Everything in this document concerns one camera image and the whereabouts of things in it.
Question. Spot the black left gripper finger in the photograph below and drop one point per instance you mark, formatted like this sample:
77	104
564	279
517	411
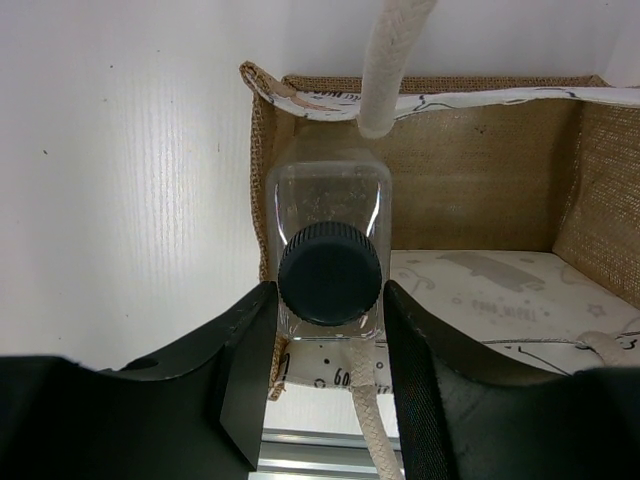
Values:
193	409

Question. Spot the clear bottle dark cap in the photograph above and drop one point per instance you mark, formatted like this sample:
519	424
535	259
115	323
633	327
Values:
329	239

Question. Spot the aluminium mounting rail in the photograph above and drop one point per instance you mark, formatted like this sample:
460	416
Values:
291	454

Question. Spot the canvas jute tote bag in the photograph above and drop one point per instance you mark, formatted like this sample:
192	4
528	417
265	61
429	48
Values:
514	211

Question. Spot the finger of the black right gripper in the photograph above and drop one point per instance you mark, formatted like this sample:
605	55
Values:
465	411

